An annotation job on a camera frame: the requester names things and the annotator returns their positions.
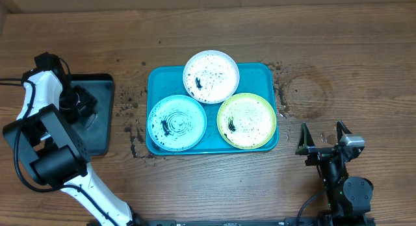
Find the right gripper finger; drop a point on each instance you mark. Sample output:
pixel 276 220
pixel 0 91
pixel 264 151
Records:
pixel 342 131
pixel 306 143

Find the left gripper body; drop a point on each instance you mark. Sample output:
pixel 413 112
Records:
pixel 76 100

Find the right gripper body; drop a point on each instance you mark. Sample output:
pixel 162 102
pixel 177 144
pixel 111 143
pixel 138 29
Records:
pixel 319 158

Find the light blue plate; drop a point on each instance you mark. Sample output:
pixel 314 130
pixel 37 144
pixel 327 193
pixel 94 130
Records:
pixel 177 123

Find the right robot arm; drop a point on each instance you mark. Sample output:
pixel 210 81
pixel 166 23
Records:
pixel 349 198

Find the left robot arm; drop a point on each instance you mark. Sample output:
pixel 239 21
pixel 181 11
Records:
pixel 65 120

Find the black water tray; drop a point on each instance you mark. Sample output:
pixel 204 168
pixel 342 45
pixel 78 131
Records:
pixel 95 130

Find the teal plastic tray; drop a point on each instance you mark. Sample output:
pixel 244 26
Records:
pixel 164 81

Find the yellow-green rimmed plate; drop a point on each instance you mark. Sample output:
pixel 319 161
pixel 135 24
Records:
pixel 246 121

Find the white speckled plate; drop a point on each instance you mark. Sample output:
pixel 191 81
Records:
pixel 211 77

